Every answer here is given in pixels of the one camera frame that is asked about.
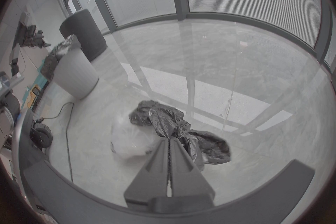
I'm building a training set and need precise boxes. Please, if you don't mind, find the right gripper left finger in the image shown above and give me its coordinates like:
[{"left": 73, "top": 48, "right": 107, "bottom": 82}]
[{"left": 124, "top": 138, "right": 170, "bottom": 208}]

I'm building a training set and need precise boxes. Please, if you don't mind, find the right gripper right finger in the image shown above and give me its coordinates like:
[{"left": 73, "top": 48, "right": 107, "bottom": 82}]
[{"left": 170, "top": 138, "right": 216, "bottom": 205}]

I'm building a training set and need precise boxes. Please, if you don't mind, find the dark grey round chair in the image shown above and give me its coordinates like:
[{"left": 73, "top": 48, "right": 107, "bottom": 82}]
[{"left": 59, "top": 9, "right": 108, "bottom": 62}]

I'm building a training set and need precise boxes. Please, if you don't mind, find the black cable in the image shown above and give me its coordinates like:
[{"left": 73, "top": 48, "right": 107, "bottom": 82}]
[{"left": 39, "top": 102, "right": 76, "bottom": 183}]

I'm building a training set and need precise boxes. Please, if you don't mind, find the white trash bin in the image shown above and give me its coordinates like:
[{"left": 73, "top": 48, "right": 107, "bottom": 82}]
[{"left": 52, "top": 47, "right": 100, "bottom": 100}]

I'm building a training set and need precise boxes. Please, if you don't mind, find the crumpled clear plastic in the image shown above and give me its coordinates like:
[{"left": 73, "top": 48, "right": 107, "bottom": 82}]
[{"left": 110, "top": 116, "right": 158, "bottom": 159}]

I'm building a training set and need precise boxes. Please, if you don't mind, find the black plastic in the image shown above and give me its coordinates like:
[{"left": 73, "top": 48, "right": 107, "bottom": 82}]
[{"left": 128, "top": 100, "right": 232, "bottom": 172}]

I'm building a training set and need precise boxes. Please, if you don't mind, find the low table with yellow top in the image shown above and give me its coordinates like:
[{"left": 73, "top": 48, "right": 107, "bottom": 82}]
[{"left": 26, "top": 84, "right": 48, "bottom": 109}]

